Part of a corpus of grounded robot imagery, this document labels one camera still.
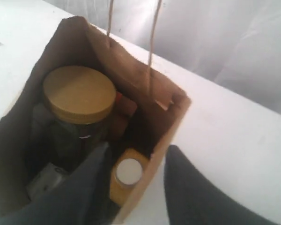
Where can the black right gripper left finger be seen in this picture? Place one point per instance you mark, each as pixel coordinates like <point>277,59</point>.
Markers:
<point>82,199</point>

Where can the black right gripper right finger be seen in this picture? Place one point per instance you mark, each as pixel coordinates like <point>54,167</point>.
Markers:
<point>192,199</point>

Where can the small white milk carton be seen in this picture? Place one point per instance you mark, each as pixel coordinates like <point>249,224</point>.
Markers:
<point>47,179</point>

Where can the yellow millet bottle white cap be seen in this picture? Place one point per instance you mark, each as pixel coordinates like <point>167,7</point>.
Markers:
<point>125,174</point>

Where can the brown kraft pouch orange label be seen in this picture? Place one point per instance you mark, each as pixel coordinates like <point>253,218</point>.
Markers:
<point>124,110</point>

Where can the clear jar gold lid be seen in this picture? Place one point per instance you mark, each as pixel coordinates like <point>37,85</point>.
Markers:
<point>74,115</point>

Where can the brown paper shopping bag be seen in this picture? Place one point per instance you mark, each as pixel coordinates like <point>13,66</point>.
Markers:
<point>161,107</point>

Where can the white backdrop sheet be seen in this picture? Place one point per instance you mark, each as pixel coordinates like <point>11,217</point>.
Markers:
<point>234,43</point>

